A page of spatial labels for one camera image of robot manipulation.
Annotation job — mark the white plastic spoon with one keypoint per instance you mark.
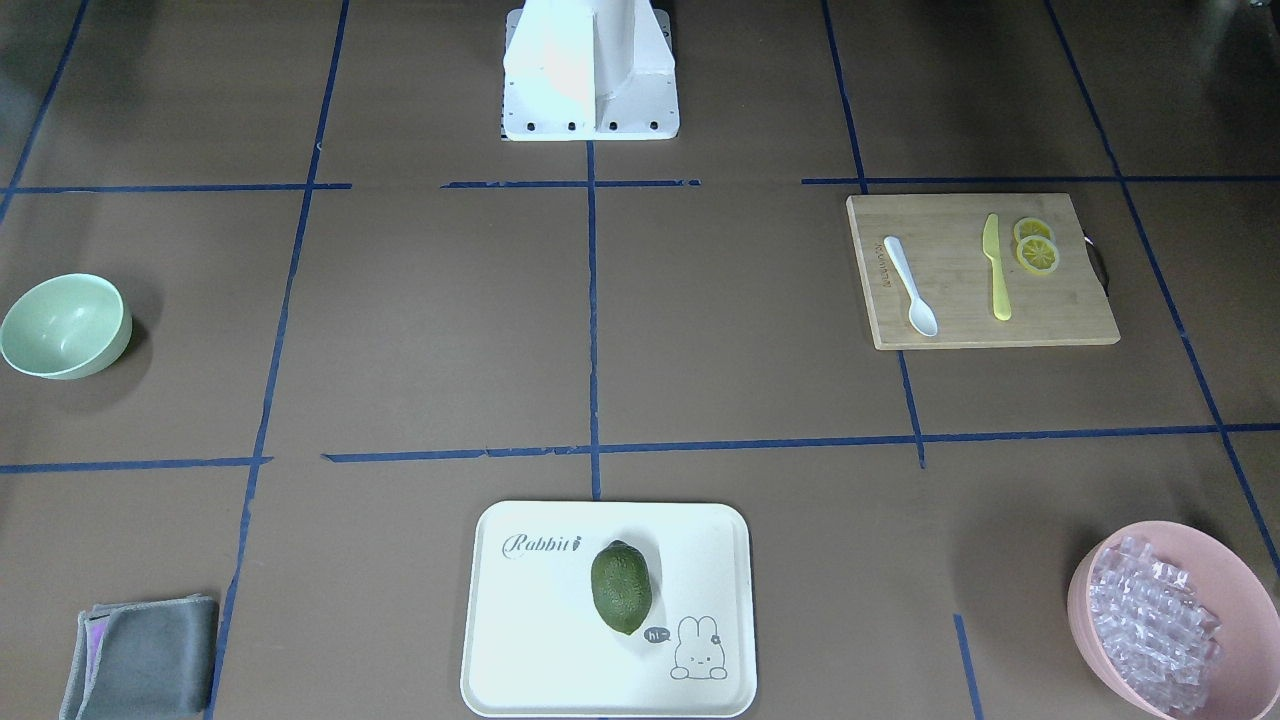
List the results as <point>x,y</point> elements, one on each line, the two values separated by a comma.
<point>921,316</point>

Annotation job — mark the light green bowl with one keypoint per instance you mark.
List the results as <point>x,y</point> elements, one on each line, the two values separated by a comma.
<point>67,328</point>

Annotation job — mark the pink bowl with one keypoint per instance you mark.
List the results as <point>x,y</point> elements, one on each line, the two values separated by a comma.
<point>1247,684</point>

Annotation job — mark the green lime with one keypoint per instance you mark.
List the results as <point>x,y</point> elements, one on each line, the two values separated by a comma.
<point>620,585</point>

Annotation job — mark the white rabbit tray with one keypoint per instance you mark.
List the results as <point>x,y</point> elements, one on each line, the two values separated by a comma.
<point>535,646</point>

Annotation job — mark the wooden cutting board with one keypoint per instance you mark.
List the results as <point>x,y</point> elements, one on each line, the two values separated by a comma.
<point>942,236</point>

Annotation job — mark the yellow plastic knife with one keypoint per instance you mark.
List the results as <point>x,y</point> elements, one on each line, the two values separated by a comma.
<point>991,247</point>

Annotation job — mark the upper lemon slice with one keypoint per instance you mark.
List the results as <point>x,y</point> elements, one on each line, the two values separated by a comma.
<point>1032,227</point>

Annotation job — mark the grey folded cloth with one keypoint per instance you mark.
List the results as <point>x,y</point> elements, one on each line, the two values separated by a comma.
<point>142,660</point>

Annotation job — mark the clear ice cubes pile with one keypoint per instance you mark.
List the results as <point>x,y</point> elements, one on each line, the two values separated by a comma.
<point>1153,629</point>

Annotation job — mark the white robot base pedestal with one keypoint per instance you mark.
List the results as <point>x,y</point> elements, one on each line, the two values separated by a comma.
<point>589,71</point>

